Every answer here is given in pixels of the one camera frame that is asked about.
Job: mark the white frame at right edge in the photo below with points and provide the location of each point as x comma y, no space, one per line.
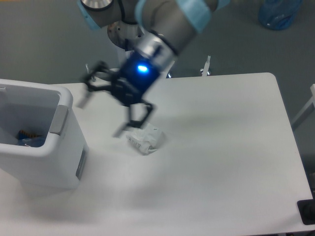
305,111

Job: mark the white trash can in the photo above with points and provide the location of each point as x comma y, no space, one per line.
45,110

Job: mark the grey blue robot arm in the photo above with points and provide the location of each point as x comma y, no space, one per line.
170,25

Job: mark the white paper bag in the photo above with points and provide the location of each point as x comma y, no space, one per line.
146,140

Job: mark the blue snack wrapper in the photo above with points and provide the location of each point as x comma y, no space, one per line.
22,134

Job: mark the blue plastic bag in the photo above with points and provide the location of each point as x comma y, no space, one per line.
278,14

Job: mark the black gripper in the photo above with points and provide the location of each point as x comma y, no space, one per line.
134,78

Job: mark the white levelling foot bracket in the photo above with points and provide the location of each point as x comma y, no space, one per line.
205,71

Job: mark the black clamp at table corner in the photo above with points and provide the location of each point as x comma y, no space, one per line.
307,211

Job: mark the clear plastic water bottle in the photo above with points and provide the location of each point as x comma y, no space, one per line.
34,143

